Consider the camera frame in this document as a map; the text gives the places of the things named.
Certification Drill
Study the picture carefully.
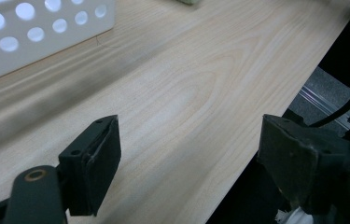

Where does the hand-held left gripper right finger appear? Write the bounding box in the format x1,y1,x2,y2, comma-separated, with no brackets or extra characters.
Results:
256,113,350,217

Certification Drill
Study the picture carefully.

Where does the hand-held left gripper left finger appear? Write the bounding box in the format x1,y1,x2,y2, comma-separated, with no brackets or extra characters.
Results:
58,114,122,217

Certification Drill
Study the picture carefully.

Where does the white perforated plastic basket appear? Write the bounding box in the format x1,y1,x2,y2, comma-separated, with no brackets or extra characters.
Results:
0,0,117,87

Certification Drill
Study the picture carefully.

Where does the metal floor rail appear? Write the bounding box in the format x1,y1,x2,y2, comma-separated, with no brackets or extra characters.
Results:
298,84,350,132

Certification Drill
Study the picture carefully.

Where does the black cable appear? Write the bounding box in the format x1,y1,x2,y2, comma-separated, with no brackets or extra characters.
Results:
308,69,350,129

